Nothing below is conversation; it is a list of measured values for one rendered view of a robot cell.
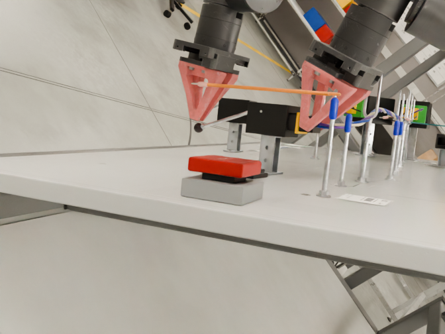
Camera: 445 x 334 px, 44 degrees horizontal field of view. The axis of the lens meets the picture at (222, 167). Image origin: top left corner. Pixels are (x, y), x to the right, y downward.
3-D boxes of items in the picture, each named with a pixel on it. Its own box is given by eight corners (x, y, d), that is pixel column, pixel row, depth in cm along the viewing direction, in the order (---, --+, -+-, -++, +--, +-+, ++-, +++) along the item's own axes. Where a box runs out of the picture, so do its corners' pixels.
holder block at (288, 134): (259, 132, 75) (262, 103, 75) (297, 137, 72) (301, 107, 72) (244, 132, 72) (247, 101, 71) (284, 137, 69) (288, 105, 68)
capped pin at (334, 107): (315, 194, 57) (328, 88, 56) (330, 196, 57) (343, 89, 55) (316, 196, 55) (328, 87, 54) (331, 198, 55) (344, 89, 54)
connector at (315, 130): (286, 129, 72) (288, 113, 72) (322, 133, 70) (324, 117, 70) (277, 128, 70) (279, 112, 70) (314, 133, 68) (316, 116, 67)
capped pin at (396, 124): (396, 180, 80) (404, 120, 79) (386, 179, 80) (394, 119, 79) (393, 179, 82) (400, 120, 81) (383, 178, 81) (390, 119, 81)
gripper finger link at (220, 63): (226, 126, 78) (244, 61, 76) (198, 125, 72) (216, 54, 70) (188, 114, 81) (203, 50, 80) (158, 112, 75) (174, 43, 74)
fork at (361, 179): (352, 181, 73) (365, 72, 72) (356, 180, 75) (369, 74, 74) (367, 183, 72) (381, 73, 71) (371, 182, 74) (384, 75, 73)
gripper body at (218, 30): (248, 71, 79) (261, 19, 77) (210, 62, 70) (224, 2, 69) (210, 61, 82) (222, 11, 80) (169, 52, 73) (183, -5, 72)
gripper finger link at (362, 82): (342, 142, 71) (381, 77, 68) (323, 144, 65) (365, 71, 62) (300, 116, 74) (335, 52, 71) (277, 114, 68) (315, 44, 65)
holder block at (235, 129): (195, 145, 112) (199, 96, 111) (252, 152, 107) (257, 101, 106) (185, 146, 107) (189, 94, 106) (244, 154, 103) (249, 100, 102)
